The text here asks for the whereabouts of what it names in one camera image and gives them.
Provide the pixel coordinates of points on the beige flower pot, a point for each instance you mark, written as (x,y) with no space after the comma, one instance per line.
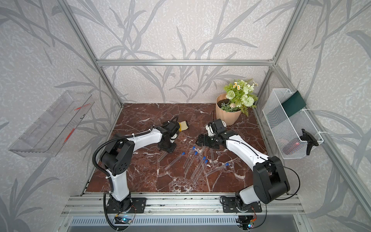
(228,117)

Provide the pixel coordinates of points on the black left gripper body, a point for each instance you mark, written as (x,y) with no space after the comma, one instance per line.
(169,147)

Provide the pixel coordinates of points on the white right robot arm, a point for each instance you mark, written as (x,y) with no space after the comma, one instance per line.
(269,177)

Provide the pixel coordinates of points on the white wire mesh basket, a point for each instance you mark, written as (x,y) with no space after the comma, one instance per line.
(286,131)

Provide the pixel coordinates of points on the dark green card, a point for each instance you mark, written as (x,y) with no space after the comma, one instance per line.
(293,104)

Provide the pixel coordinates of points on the test tube blue stopper upright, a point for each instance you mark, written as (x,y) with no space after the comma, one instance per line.
(211,155)

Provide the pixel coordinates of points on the aluminium front rail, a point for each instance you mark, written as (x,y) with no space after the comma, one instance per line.
(163,204)

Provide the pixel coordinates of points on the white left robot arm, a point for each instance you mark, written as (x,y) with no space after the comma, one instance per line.
(114,156)

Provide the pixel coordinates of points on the clear acrylic wall shelf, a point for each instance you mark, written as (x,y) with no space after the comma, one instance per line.
(49,133)

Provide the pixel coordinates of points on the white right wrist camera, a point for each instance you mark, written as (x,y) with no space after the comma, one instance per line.
(216,128)

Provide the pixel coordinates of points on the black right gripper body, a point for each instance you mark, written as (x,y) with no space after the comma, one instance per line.
(208,141)

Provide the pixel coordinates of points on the green white artificial flowers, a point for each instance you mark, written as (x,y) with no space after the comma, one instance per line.
(240,96)

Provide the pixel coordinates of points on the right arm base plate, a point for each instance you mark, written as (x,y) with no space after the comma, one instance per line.
(236,205)

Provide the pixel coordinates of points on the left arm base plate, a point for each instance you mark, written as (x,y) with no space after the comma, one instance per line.
(128,205)

